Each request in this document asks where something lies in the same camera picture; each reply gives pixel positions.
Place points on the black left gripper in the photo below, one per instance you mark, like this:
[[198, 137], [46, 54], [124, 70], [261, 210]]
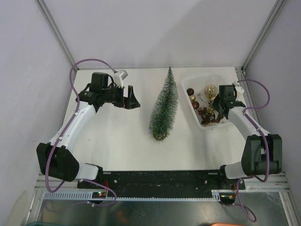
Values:
[[129, 102]]

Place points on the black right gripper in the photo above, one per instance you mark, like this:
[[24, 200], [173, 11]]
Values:
[[215, 103]]

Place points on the white perforated plastic basket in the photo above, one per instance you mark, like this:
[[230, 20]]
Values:
[[200, 91]]

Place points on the small green bottlebrush christmas tree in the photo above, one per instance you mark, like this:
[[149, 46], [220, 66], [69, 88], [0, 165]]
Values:
[[165, 108]]

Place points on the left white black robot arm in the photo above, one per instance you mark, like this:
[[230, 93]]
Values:
[[55, 157]]

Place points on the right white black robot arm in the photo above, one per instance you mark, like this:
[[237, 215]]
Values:
[[262, 154]]

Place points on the large gold striped bauble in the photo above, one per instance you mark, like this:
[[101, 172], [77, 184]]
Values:
[[210, 91]]

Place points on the brown ribbon bow ornaments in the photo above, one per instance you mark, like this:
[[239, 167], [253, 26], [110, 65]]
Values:
[[208, 116]]

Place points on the dark brown bauble lower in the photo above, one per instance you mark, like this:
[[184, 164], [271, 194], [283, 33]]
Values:
[[195, 105]]

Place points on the dark brown bauble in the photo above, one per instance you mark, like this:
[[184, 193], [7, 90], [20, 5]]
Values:
[[190, 91], [195, 105]]

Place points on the small gold glitter bauble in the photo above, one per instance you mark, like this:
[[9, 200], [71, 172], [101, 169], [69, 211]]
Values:
[[192, 98]]

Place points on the dark brown bauble top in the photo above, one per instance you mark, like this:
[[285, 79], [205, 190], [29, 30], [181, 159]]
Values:
[[190, 91]]

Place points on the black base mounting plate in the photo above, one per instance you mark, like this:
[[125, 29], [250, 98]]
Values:
[[166, 182]]

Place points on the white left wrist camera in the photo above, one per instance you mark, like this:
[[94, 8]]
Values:
[[119, 76]]

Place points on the white slotted cable duct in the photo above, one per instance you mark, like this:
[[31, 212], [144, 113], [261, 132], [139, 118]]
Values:
[[207, 196]]

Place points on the right aluminium frame post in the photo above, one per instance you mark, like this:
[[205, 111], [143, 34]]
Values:
[[274, 13]]

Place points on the aluminium frame post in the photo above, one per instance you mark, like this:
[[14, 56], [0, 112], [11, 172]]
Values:
[[55, 30], [274, 13]]

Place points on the left aluminium frame post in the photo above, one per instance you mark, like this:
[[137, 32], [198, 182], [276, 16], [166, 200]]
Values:
[[55, 30]]

